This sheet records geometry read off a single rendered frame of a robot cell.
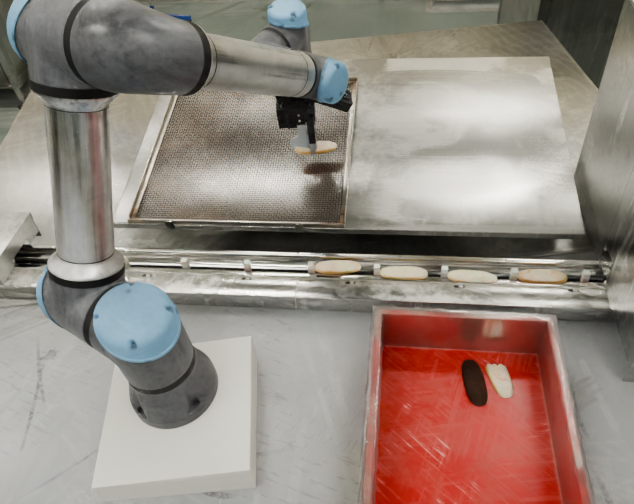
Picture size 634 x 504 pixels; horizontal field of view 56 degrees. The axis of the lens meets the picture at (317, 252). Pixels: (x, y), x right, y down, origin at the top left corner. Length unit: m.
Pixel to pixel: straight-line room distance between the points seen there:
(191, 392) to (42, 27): 0.58
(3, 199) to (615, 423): 1.52
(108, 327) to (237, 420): 0.27
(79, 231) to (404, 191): 0.74
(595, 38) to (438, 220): 1.71
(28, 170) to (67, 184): 0.96
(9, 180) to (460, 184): 1.21
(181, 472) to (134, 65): 0.61
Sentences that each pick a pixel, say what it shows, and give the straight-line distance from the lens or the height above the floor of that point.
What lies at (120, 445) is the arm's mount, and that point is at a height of 0.88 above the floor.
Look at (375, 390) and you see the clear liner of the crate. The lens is 1.00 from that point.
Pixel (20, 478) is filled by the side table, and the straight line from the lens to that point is 1.19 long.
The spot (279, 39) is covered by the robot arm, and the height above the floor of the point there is 1.29.
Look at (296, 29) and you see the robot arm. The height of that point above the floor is 1.29.
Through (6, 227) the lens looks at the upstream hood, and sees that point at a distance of 1.51.
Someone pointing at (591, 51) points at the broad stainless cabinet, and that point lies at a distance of 2.92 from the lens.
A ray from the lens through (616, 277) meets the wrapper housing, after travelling 1.24.
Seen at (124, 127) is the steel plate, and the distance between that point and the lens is 1.93.
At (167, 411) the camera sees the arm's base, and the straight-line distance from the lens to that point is 1.02.
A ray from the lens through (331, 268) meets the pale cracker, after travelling 1.26.
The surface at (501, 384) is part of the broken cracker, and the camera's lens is 1.14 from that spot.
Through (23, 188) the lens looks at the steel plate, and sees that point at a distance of 1.81.
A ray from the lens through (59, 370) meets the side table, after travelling 1.29.
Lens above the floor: 1.76
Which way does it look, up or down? 44 degrees down
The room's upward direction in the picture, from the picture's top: 6 degrees counter-clockwise
